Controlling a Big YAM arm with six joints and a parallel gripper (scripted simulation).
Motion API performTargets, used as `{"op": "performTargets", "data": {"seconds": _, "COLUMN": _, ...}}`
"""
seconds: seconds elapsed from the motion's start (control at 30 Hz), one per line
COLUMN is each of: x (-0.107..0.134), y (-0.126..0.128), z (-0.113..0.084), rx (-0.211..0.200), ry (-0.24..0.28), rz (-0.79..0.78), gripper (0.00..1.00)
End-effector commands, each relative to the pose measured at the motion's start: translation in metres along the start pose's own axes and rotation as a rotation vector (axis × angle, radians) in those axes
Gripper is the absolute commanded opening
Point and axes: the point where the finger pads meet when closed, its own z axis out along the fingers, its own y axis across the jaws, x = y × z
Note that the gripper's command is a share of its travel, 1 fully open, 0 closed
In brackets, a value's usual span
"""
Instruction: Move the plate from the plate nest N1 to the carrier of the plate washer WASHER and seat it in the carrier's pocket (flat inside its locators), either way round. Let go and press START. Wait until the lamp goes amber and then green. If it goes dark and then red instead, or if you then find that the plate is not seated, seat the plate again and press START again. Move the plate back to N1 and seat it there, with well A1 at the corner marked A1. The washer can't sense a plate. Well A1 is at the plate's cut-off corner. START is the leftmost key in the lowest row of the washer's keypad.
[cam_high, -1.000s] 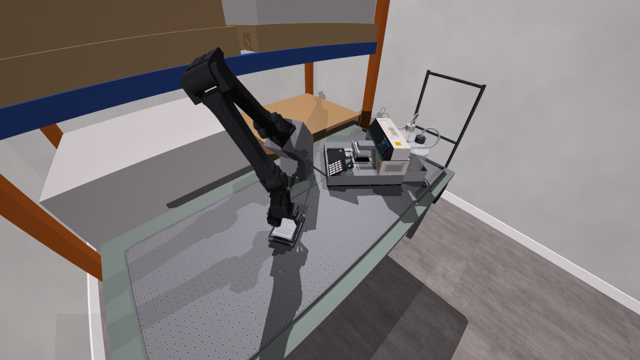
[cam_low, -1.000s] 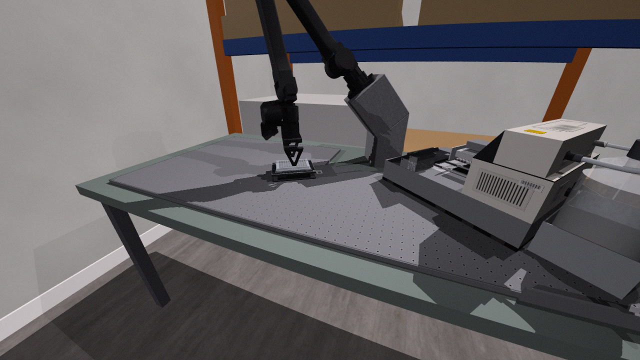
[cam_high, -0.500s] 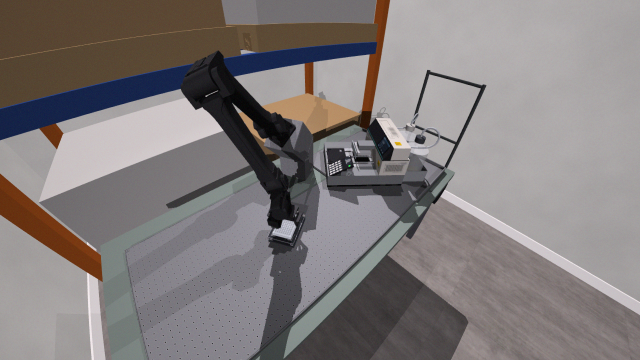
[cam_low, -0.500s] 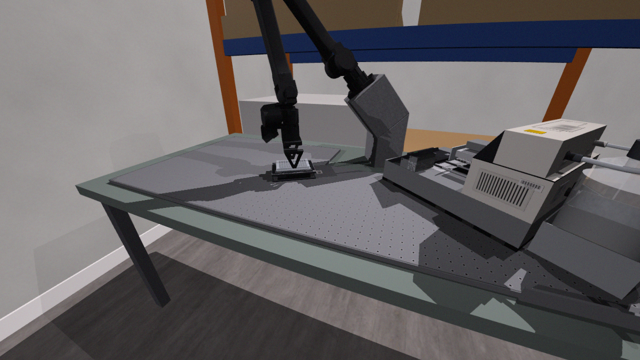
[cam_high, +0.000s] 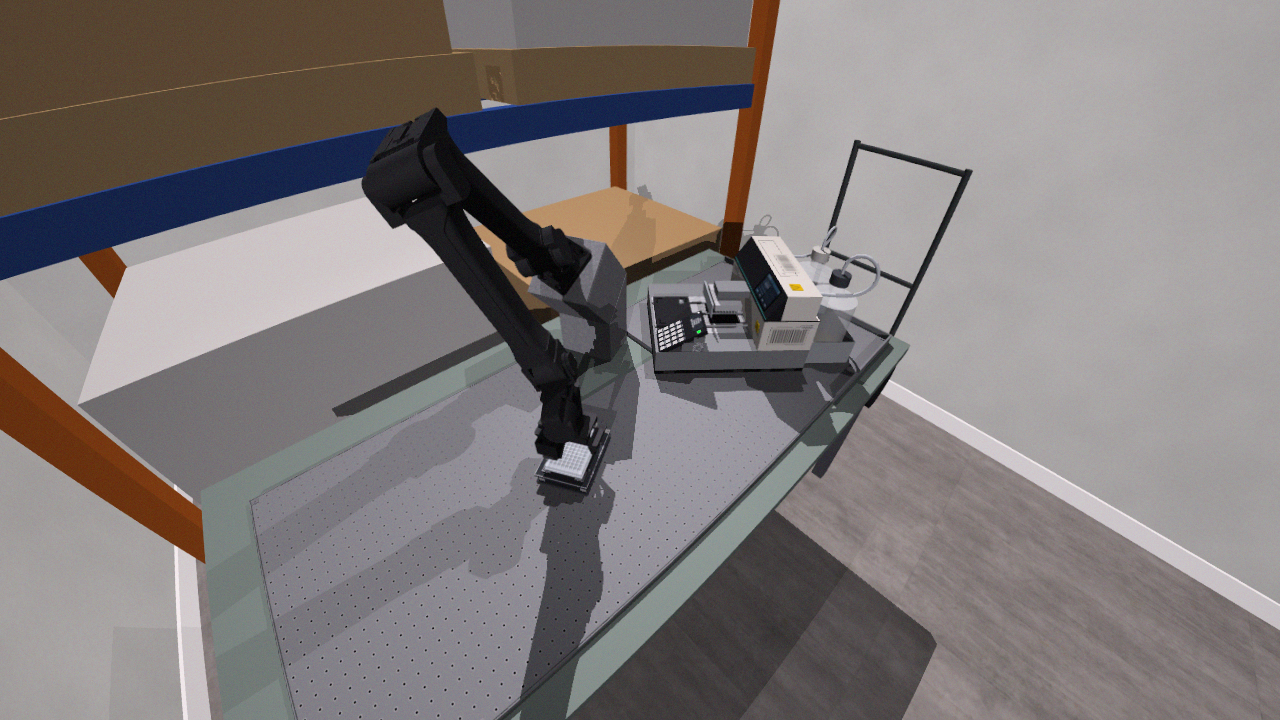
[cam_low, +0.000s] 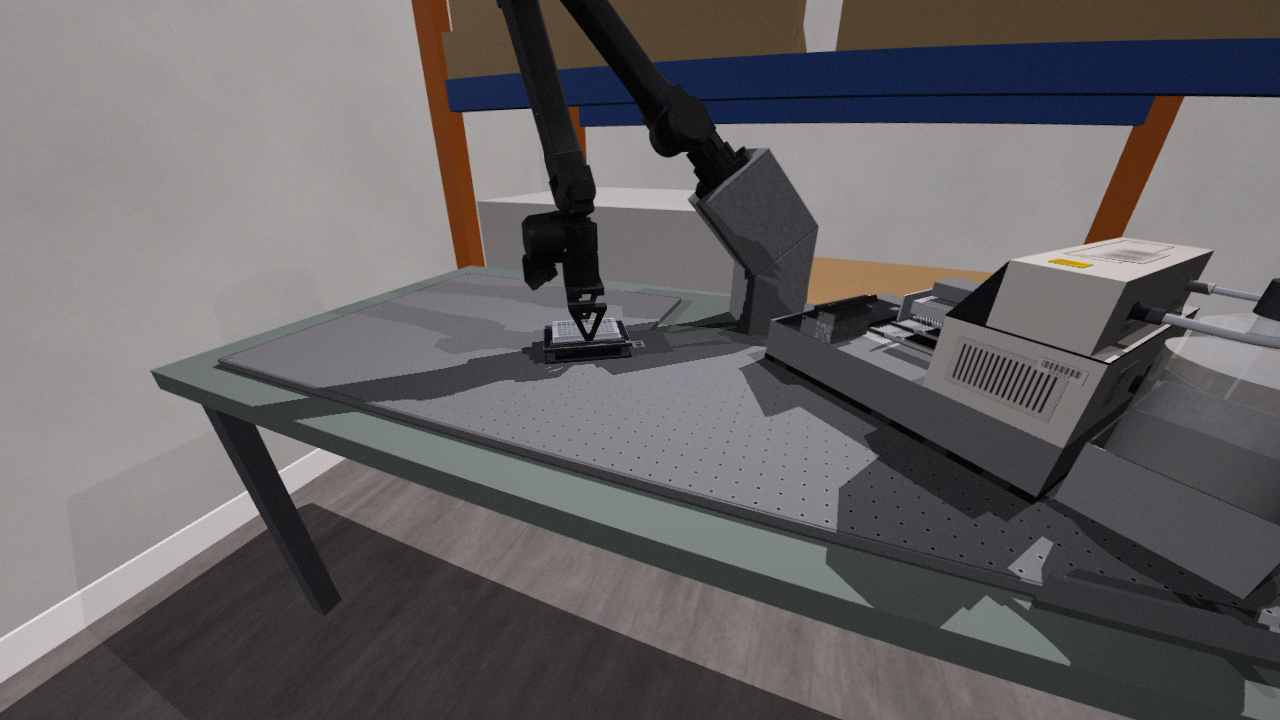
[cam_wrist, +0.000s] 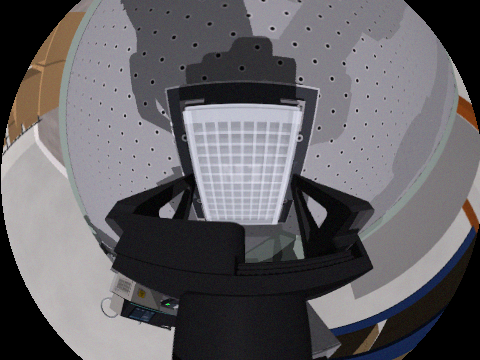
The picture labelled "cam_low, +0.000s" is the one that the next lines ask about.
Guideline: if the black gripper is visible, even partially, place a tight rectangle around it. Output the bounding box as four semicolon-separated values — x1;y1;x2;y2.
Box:
564;252;607;341

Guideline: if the clear bottle with grey cap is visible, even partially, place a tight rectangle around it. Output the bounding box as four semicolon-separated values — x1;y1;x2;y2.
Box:
1189;313;1258;337

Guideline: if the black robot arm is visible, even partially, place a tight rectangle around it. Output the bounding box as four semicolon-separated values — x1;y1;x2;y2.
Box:
497;0;750;291

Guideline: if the white multiwell plate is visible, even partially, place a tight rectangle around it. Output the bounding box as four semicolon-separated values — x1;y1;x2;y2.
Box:
552;318;621;345

